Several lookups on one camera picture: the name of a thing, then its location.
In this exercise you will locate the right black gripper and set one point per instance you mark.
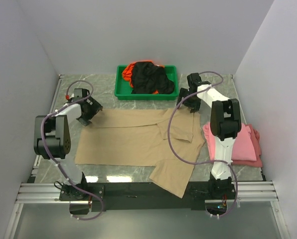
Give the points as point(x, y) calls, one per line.
point(195, 106)

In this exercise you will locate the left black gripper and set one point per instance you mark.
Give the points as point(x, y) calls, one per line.
point(95, 107)

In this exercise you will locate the green plastic bin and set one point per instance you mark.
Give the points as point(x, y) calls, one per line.
point(123, 90)

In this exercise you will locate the orange t shirt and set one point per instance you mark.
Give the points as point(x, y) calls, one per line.
point(127, 73)

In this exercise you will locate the black t shirt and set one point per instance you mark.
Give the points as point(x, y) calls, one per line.
point(164, 85)

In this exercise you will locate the beige t shirt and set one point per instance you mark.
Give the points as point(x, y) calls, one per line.
point(169, 143)

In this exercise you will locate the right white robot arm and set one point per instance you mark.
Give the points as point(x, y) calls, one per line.
point(225, 124)

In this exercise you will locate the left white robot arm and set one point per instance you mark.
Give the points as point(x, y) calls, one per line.
point(52, 139)

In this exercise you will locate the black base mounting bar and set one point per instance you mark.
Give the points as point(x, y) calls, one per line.
point(140, 196)

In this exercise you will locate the dark pink folded t shirt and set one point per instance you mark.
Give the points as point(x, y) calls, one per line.
point(255, 138)

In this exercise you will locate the light pink folded t shirt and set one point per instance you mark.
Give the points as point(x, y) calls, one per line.
point(243, 149)

